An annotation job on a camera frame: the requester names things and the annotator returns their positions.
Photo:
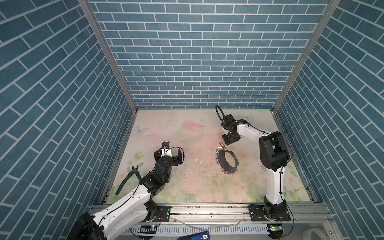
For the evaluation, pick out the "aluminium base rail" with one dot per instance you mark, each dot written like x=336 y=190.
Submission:
x=233 y=222

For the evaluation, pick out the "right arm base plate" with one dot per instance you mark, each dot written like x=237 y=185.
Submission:
x=260 y=213

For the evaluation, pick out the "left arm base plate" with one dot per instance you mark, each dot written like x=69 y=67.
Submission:
x=161 y=214

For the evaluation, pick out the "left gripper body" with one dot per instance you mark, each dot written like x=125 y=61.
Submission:
x=174 y=162

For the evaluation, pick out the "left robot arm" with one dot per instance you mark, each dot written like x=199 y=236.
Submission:
x=135 y=207

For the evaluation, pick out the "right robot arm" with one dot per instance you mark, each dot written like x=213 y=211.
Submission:
x=274 y=155

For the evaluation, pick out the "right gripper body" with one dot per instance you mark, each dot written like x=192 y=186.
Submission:
x=228 y=139

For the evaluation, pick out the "white tape roll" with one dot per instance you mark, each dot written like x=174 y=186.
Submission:
x=314 y=234

